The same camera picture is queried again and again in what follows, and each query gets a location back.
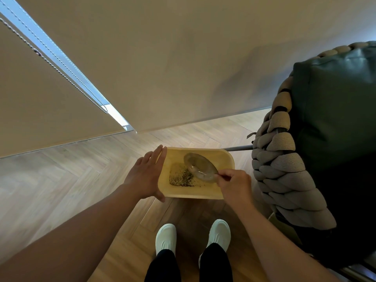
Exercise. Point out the round glass ashtray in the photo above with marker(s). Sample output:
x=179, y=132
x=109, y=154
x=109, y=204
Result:
x=199, y=167

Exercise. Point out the black trousers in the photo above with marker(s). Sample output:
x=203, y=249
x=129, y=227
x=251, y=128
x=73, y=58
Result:
x=164, y=270

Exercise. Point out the teal cushion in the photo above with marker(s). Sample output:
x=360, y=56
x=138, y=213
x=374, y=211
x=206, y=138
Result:
x=335, y=108

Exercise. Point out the person's right forearm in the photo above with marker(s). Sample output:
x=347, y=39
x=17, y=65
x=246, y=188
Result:
x=273, y=249

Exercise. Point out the person's right hand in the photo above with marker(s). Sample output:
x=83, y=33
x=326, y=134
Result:
x=238, y=187

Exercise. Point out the person's left hand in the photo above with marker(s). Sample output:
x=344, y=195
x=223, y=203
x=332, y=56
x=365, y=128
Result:
x=145, y=176

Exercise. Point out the person's left forearm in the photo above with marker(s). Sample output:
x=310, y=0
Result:
x=73, y=240

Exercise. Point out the yellow plastic waste bin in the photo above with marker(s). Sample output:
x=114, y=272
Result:
x=223, y=161

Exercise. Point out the white shoe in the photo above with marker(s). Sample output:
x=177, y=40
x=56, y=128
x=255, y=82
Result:
x=218, y=232
x=166, y=237

